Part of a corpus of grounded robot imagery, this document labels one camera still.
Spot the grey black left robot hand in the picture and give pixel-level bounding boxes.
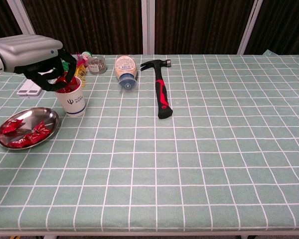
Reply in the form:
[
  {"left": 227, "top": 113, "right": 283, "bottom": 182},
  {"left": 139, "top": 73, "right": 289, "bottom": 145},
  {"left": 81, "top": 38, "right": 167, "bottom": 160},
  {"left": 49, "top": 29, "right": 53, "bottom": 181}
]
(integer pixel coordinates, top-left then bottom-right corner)
[{"left": 0, "top": 34, "right": 77, "bottom": 92}]

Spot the white paper cup blue logo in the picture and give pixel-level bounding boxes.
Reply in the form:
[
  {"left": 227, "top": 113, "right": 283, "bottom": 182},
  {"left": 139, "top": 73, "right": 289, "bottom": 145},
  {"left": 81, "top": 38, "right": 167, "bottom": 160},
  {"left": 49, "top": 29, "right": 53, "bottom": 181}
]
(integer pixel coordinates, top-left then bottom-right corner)
[{"left": 55, "top": 76, "right": 86, "bottom": 118}]

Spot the white folding laptop stand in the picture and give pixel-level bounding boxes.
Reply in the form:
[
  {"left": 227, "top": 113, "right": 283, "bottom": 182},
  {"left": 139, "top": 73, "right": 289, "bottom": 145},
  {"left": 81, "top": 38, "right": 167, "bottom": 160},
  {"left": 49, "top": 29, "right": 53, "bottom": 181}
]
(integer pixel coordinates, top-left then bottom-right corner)
[{"left": 16, "top": 79, "right": 44, "bottom": 97}]

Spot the pink yellow feather shuttlecock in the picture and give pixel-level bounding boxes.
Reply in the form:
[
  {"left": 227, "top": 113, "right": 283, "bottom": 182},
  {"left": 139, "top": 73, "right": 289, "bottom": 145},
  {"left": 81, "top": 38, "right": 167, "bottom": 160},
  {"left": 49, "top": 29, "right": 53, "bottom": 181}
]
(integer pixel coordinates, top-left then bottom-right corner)
[{"left": 73, "top": 51, "right": 88, "bottom": 88}]

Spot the dark brown curtain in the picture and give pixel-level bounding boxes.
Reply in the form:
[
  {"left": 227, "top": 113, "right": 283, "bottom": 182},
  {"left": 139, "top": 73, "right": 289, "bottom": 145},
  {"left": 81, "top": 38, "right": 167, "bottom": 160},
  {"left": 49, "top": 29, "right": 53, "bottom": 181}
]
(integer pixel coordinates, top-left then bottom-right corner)
[{"left": 0, "top": 0, "right": 299, "bottom": 63}]

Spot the round stainless steel plate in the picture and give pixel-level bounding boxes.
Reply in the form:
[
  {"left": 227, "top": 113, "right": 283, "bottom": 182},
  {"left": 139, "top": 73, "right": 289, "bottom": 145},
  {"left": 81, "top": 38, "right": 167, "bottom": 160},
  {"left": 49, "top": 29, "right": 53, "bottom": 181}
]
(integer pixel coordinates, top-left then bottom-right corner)
[{"left": 0, "top": 107, "right": 60, "bottom": 150}]

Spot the clear jar of metal clips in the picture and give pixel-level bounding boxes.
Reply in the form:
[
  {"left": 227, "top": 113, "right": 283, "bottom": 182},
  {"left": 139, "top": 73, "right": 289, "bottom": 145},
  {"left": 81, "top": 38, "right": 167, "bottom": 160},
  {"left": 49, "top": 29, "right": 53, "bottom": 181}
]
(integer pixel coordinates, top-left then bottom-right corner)
[{"left": 86, "top": 56, "right": 108, "bottom": 75}]

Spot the sauce bottle with blue cap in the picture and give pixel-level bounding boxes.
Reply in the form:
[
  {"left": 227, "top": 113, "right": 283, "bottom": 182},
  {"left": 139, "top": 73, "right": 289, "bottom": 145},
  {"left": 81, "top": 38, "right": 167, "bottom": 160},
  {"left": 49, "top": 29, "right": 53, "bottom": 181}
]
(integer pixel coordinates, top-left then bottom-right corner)
[{"left": 114, "top": 55, "right": 140, "bottom": 93}]

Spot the red black claw hammer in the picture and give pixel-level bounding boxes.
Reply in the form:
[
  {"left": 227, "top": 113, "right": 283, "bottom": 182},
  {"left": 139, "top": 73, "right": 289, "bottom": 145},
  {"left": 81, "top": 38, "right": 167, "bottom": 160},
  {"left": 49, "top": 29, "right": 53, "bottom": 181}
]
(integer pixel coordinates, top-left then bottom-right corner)
[{"left": 140, "top": 59, "right": 173, "bottom": 120}]

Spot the green checked tablecloth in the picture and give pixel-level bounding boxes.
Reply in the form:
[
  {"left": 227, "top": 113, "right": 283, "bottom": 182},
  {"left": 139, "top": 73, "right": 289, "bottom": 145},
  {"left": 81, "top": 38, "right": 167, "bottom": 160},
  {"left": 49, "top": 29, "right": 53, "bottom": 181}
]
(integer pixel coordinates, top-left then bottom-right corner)
[{"left": 0, "top": 49, "right": 299, "bottom": 232}]

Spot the white metal frame post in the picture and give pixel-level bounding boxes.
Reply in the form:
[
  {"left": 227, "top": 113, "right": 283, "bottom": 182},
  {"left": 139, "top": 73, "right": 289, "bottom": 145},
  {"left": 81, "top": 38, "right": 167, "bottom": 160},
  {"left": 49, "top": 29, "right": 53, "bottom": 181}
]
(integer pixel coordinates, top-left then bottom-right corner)
[
  {"left": 237, "top": 0, "right": 264, "bottom": 55},
  {"left": 6, "top": 0, "right": 44, "bottom": 55},
  {"left": 141, "top": 0, "right": 156, "bottom": 55}
]

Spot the white metal table frame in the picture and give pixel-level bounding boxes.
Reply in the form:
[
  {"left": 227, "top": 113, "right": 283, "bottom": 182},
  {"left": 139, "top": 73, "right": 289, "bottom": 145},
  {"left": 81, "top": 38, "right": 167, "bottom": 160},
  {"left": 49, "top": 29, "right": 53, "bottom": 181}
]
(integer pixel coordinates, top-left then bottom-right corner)
[{"left": 0, "top": 230, "right": 299, "bottom": 239}]

